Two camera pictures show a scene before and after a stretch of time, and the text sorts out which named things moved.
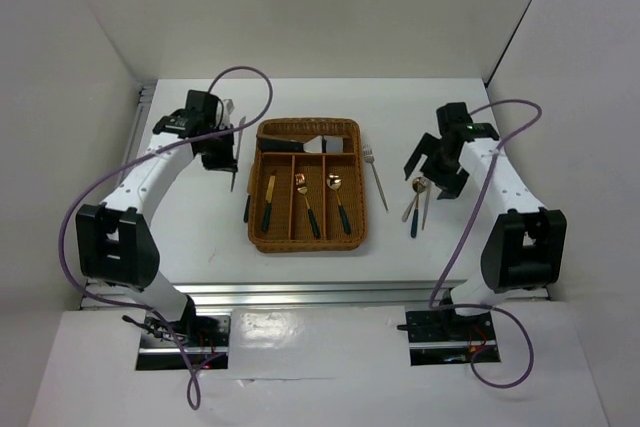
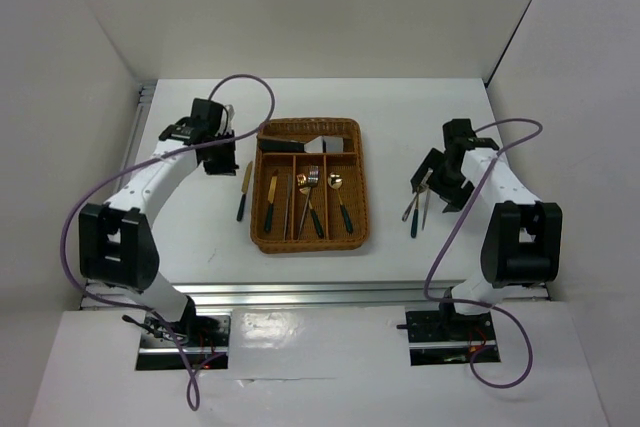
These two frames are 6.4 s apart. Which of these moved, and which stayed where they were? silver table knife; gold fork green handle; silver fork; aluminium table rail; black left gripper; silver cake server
Moved: silver fork; silver table knife
Stayed: silver cake server; gold fork green handle; aluminium table rail; black left gripper
